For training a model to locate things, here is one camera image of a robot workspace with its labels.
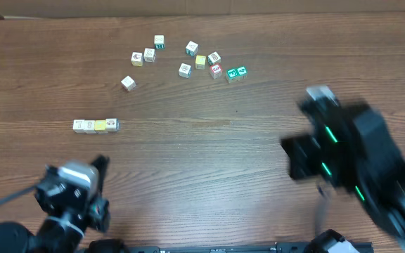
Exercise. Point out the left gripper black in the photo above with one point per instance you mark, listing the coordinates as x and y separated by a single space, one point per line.
95 208

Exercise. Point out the white block teal side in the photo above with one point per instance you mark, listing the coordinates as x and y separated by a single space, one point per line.
192 48

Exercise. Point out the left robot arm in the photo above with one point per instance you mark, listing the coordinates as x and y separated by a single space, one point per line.
54 235

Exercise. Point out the white block blue letter side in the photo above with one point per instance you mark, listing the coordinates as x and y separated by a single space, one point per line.
89 126

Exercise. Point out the plain white wooden block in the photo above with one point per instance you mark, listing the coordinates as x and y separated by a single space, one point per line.
128 83

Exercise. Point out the pale yellow block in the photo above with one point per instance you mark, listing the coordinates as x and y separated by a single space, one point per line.
200 62

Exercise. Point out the white block brown print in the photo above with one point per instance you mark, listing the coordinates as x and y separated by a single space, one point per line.
149 55

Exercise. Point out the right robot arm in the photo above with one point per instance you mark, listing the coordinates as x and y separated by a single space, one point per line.
351 148

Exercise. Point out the green framed block left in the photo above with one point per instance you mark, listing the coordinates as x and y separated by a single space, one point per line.
232 75

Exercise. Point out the red framed number block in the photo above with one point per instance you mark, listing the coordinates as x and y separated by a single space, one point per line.
216 71

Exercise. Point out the green framed block right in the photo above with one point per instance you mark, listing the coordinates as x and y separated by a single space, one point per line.
242 72

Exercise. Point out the white block green side top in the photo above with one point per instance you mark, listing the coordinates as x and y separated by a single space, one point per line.
159 41

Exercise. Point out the white block yellow side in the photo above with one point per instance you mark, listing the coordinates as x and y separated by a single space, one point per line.
137 59

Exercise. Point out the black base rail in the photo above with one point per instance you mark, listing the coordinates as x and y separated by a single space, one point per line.
279 247

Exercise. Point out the white block dark green side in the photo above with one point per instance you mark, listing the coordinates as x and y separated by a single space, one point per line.
214 58

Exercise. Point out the white block blue number side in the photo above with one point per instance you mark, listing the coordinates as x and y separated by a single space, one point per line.
112 125

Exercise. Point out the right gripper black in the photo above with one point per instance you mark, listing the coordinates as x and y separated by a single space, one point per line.
300 150

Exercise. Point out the yellow topped wooden block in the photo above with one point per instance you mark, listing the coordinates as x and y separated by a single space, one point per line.
100 127

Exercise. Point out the green framed block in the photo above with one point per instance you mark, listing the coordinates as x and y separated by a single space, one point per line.
242 72
232 75

